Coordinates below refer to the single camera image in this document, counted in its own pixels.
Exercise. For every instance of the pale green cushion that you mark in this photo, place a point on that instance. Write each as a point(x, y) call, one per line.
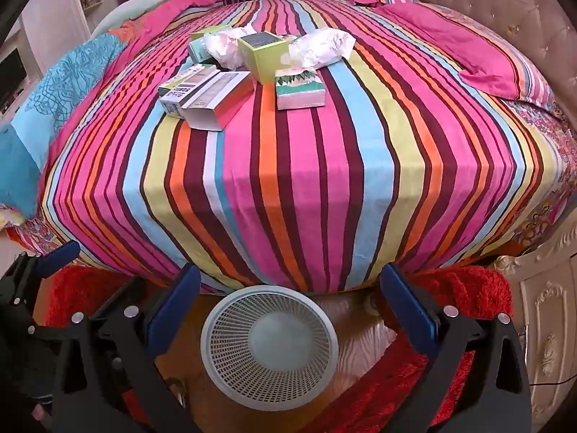
point(121, 13)

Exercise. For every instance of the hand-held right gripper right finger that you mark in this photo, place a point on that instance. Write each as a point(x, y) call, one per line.
point(408, 311)

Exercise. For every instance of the teal small box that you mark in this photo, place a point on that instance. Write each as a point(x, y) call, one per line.
point(196, 52)

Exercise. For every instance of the black television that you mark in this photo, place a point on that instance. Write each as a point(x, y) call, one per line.
point(11, 72)

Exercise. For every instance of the crumpled white wrapper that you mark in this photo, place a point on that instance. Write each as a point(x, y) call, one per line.
point(223, 52)

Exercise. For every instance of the large pink pillow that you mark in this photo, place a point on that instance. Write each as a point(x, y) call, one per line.
point(450, 40)

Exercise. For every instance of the blue patterned quilt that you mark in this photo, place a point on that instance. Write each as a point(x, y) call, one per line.
point(58, 90)

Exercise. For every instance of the carved cream bed frame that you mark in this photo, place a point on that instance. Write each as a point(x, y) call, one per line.
point(550, 324)

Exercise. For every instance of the yellow-green cube box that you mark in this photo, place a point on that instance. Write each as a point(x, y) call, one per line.
point(266, 61)

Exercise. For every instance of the green white medicine box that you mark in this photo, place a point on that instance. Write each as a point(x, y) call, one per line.
point(185, 79)

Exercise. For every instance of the long white open box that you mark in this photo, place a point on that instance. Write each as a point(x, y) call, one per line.
point(221, 97)

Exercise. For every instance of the blue white small box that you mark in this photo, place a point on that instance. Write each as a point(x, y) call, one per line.
point(173, 103)

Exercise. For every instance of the red shaggy rug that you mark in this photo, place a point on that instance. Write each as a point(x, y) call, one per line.
point(473, 288)

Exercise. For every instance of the white bookshelf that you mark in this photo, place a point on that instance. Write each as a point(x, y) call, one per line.
point(76, 4)

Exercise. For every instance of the white teal patterned box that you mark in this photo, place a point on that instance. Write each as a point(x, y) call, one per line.
point(300, 90)

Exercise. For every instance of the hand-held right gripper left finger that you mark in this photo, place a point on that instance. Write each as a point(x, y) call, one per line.
point(173, 311)

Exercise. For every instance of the striped bed sheet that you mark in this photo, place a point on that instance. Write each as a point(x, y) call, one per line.
point(315, 189)

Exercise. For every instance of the white mesh wastebasket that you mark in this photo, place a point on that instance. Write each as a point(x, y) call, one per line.
point(270, 338)

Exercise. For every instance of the person's left hand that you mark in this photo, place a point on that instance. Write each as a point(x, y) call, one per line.
point(38, 410)

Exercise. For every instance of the tufted beige headboard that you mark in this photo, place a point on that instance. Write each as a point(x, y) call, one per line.
point(496, 0)

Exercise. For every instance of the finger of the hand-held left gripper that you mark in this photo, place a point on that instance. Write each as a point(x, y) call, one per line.
point(61, 255)

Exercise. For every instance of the white plastic packet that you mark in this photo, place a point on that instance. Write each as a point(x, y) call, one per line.
point(322, 49)

